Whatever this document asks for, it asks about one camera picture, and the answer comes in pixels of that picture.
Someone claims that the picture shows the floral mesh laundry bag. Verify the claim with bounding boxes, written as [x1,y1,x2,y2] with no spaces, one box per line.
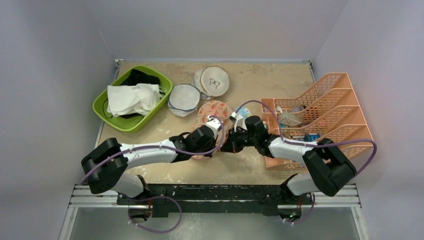
[193,100,234,142]

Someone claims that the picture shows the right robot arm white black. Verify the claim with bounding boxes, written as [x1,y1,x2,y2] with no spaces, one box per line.
[220,113,357,204]

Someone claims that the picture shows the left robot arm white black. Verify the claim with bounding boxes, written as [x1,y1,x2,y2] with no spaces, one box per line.
[80,123,223,205]

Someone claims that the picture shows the beige glasses print laundry bag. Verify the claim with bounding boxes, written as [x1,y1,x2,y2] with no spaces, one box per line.
[191,66,230,100]

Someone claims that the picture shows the white round mesh laundry bag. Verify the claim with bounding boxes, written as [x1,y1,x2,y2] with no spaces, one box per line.
[167,84,200,118]

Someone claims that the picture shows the blue toothbrush blister pack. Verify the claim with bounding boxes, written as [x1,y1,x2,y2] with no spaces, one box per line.
[235,106,252,119]

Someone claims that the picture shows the grey box in organizer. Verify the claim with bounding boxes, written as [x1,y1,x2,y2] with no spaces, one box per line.
[278,111,302,128]

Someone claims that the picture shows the blue can in organizer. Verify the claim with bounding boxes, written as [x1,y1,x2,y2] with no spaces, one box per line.
[292,133,321,142]

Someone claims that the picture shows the orange plastic file organizer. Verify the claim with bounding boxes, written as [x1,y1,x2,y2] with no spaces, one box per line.
[261,72,373,169]

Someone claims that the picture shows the white cloth in bin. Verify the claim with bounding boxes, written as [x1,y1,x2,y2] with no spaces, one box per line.
[106,83,165,117]

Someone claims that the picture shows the black garment in bin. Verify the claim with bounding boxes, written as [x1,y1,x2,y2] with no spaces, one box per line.
[120,69,161,86]

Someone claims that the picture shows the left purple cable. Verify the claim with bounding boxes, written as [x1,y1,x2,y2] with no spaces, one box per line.
[80,115,226,186]

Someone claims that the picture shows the purple cable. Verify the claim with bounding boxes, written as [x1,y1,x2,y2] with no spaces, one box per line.
[80,115,226,186]
[233,99,378,176]

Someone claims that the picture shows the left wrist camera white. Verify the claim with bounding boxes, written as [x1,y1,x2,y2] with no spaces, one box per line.
[204,115,223,138]

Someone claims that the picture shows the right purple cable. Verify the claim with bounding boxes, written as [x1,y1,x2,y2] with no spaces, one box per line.
[233,99,378,176]

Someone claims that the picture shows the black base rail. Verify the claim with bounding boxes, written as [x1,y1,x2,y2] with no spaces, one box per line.
[117,183,313,218]

